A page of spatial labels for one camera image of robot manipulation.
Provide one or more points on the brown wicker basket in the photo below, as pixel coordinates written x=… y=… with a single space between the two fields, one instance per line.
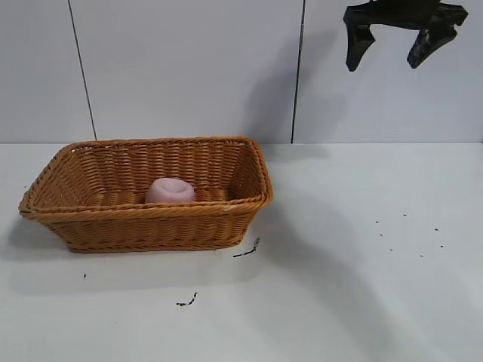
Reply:
x=151 y=226

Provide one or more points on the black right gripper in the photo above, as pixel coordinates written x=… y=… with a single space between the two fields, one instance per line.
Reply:
x=407 y=13

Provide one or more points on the pink peach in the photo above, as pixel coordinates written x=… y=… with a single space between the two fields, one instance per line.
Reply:
x=170 y=191

